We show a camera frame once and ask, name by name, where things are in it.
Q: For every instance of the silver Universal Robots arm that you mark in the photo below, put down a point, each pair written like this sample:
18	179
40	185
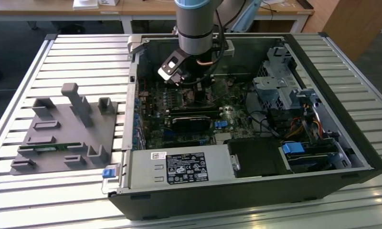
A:
193	23

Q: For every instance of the CPU socket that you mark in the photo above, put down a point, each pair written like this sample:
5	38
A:
185	98

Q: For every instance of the grey metal drive cage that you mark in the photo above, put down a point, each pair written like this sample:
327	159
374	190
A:
269	83

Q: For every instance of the blue plastic connector clip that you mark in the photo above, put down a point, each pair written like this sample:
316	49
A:
220	124

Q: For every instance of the black graphics card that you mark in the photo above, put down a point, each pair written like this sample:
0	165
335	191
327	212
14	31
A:
191	125

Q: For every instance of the green motherboard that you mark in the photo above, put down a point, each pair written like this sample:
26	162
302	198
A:
237	119

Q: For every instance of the pale blue teach pendant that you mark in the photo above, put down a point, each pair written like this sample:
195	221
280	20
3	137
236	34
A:
245	16

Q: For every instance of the silver finned heatsink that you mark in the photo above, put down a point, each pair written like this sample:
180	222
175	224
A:
221	138

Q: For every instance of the black plastic fan shroud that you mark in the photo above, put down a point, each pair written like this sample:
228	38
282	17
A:
257	157

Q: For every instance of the blue disk carrier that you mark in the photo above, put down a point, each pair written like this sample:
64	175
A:
292	148

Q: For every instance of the grey power supply unit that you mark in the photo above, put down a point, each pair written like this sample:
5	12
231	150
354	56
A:
143	167

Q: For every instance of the white cardboard box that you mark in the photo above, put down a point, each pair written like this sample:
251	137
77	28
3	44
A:
85	4

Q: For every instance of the grey parts rack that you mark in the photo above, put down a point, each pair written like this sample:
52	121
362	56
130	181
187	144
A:
69	133

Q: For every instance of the wooden cabinet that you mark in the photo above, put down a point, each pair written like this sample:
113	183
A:
352	23

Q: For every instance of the blue case latch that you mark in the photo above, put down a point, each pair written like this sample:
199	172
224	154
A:
108	173

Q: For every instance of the green RAM stick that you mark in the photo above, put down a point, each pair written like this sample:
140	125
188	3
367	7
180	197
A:
62	146

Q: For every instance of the black open PC case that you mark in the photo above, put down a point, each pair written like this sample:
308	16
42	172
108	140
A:
241	205

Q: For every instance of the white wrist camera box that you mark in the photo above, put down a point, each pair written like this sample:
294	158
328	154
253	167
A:
172	65

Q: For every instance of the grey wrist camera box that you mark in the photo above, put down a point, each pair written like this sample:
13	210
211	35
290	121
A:
224	47

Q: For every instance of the wooden desk white frame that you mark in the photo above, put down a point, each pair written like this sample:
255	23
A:
140	12

